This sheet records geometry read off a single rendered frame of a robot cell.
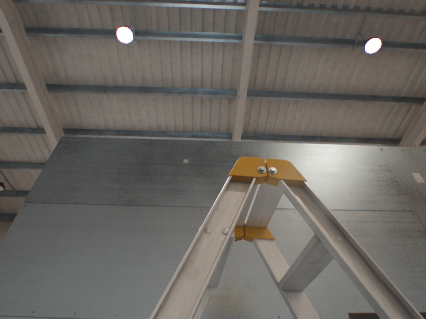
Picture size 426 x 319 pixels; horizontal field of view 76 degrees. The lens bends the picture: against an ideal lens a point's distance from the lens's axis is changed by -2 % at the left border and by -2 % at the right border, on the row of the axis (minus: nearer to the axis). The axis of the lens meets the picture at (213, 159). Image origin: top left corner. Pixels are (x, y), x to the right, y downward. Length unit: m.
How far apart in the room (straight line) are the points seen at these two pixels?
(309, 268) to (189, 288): 0.38
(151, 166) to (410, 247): 1.48
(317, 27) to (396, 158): 5.42
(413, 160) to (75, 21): 6.85
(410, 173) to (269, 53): 5.53
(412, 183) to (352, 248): 1.42
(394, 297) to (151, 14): 6.68
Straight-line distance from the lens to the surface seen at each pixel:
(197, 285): 0.59
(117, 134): 8.51
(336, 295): 1.47
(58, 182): 1.84
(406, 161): 2.26
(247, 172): 0.75
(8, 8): 7.69
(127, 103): 8.04
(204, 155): 1.81
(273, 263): 0.99
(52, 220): 1.68
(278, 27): 7.04
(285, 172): 0.78
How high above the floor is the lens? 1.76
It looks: 45 degrees up
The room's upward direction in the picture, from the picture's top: straight up
